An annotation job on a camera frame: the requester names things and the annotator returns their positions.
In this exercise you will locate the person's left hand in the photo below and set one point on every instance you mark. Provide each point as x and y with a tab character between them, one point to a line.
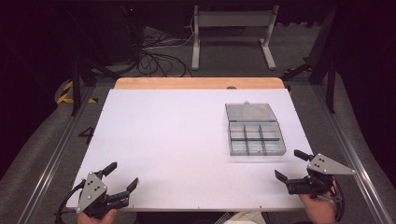
96	218

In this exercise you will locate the aluminium rail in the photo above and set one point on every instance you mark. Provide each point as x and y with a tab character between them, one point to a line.
53	158
351	155

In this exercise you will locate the person's right hand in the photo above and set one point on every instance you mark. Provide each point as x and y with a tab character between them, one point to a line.
317	209

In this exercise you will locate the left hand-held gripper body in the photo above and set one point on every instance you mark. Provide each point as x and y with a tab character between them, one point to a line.
92	190

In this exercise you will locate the clear plastic compartment box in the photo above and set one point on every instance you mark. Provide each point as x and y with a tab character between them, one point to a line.
255	132

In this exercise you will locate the grey metal stand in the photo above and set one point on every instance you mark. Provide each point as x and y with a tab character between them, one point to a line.
233	19

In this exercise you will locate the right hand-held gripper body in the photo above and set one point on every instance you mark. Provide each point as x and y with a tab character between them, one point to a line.
323	166

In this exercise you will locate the black equipment box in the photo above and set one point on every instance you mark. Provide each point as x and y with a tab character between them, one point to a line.
123	34

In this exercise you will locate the black metal stand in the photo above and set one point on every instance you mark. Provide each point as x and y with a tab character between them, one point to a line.
75	90
323	46

